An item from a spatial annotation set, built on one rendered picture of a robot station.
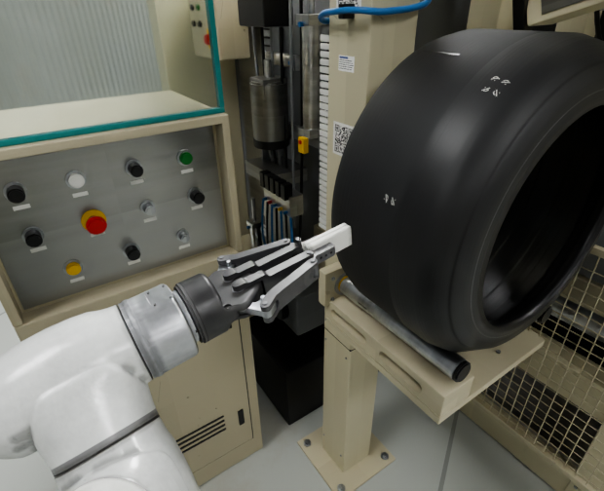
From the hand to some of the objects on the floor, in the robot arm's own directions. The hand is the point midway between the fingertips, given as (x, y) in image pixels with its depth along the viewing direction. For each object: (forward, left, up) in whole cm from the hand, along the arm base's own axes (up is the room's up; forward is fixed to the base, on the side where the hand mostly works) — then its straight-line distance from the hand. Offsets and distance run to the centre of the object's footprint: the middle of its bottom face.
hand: (327, 244), depth 55 cm
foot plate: (+53, +2, -120) cm, 131 cm away
